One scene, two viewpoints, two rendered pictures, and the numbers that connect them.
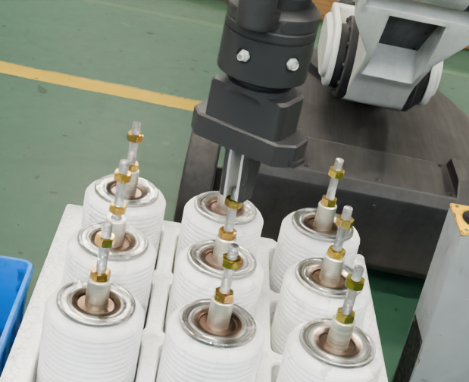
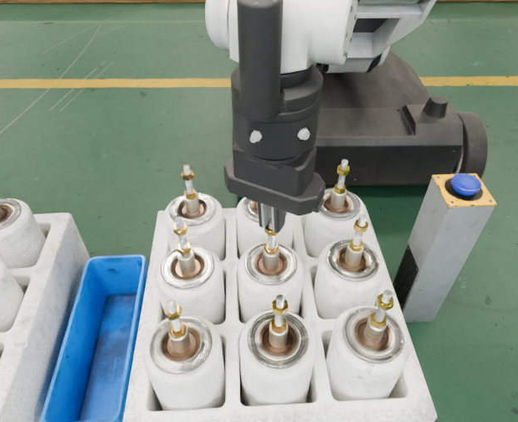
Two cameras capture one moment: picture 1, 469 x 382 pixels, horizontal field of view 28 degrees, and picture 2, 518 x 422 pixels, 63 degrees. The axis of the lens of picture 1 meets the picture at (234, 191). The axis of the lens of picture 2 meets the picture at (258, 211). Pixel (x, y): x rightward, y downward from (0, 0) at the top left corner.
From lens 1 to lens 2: 50 cm
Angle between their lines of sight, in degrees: 17
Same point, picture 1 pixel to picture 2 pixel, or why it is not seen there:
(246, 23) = (252, 115)
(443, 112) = (388, 62)
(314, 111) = not seen: hidden behind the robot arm
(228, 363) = (292, 378)
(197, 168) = not seen: hidden behind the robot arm
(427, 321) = (422, 258)
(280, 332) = (322, 301)
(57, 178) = (160, 158)
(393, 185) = (371, 136)
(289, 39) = (296, 115)
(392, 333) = (382, 228)
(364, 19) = not seen: hidden behind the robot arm
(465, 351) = (449, 271)
